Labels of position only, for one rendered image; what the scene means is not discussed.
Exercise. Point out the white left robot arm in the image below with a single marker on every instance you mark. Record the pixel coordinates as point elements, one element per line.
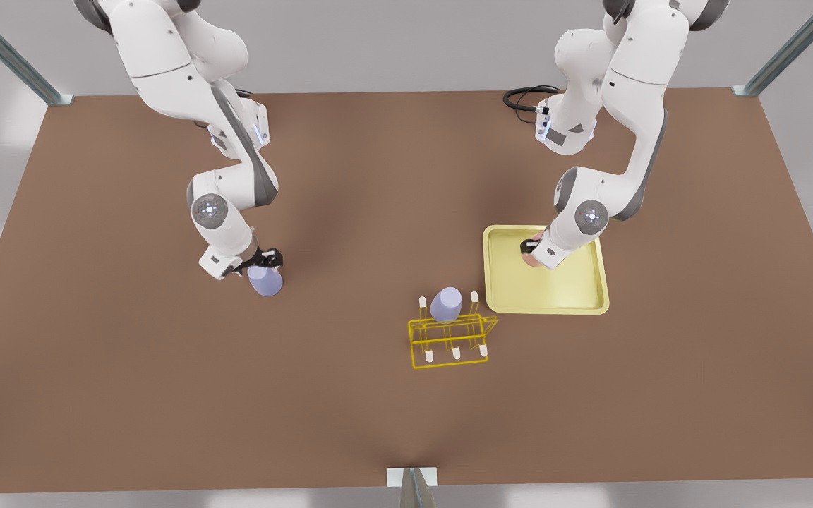
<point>625,63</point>

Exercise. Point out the pink cup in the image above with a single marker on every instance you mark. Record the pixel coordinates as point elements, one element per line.
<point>532,258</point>

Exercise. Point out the lavender cup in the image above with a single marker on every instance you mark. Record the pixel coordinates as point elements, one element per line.
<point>446,304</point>
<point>265,280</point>

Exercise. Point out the pale yellow square tray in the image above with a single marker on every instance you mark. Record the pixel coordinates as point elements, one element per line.
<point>562,282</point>

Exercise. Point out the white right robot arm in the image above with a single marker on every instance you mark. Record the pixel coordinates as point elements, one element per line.
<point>166,70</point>

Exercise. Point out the silver frame post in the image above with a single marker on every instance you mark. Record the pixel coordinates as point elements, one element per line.
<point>787,49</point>
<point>415,488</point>
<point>8,51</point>

